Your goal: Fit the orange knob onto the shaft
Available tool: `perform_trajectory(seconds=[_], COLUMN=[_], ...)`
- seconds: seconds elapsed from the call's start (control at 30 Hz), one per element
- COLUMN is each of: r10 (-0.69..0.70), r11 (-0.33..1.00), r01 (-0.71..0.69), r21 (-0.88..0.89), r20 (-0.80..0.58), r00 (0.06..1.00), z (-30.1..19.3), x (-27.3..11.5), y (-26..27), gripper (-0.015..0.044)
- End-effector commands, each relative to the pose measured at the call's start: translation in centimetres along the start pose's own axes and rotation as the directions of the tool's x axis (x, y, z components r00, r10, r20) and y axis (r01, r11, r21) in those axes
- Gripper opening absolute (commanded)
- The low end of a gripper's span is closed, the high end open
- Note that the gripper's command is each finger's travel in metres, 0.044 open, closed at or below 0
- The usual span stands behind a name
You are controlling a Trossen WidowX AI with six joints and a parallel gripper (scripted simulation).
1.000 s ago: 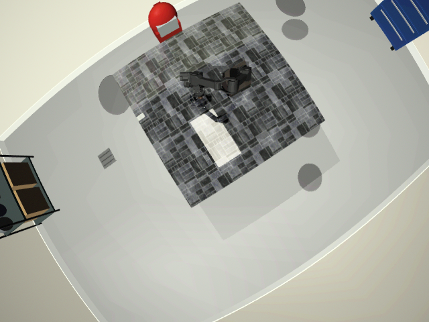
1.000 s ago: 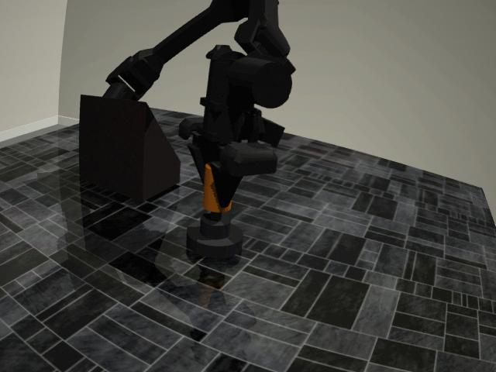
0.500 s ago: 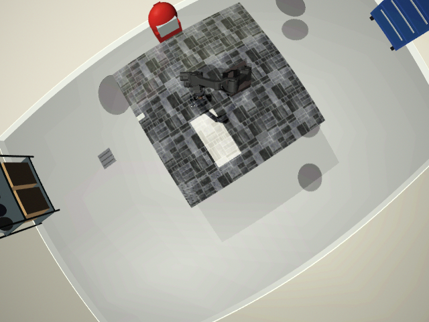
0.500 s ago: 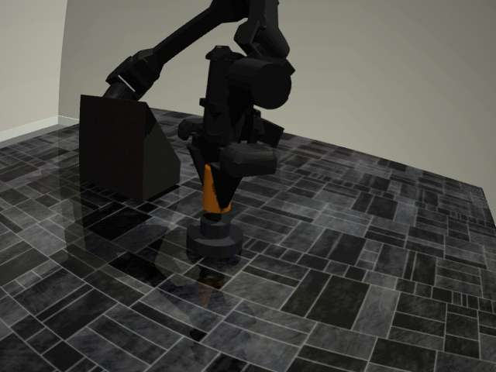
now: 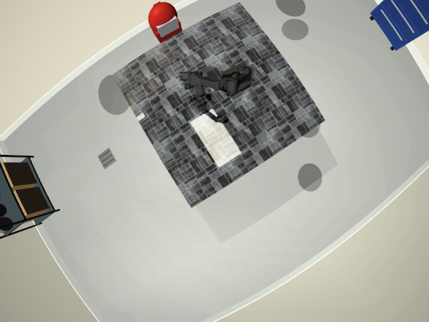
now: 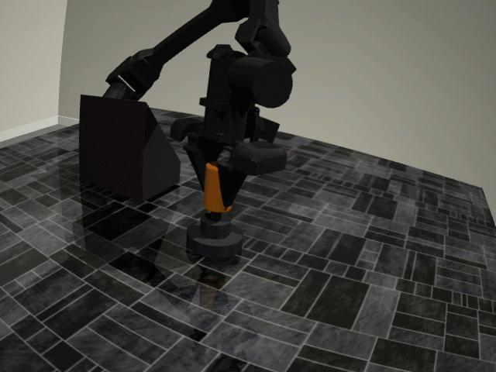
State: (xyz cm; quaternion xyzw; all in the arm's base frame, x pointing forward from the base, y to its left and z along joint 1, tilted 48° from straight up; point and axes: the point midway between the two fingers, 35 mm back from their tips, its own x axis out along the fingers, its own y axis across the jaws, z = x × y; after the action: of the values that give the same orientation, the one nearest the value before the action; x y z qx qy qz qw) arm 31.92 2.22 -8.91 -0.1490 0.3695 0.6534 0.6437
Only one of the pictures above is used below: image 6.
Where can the dark grey round pedestal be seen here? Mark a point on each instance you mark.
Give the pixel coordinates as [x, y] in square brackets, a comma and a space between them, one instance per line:
[214, 237]

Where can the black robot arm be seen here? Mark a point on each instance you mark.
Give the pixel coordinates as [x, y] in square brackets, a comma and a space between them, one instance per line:
[263, 76]

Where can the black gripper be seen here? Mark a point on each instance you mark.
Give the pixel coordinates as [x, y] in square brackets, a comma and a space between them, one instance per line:
[224, 128]

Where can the orange cylinder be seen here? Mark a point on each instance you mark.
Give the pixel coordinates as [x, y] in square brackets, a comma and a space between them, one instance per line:
[212, 196]

